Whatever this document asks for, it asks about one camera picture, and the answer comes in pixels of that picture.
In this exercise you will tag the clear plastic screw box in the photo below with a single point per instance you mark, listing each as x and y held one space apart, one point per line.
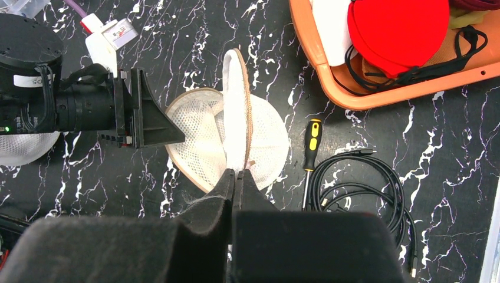
25 8

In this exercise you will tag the dark red bra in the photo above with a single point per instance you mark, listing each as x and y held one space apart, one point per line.
476 5

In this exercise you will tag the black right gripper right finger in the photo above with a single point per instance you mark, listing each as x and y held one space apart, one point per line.
273 246

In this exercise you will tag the orange plastic bin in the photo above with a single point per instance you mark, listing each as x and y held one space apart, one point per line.
482 66

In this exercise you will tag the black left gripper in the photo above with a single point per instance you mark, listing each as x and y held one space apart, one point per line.
92 99

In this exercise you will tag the bright red bra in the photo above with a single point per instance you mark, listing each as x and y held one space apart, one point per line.
396 36

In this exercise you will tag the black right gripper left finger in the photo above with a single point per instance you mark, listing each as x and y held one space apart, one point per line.
191 247

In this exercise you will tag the orange handled screwdriver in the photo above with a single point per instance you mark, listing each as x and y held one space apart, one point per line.
312 140

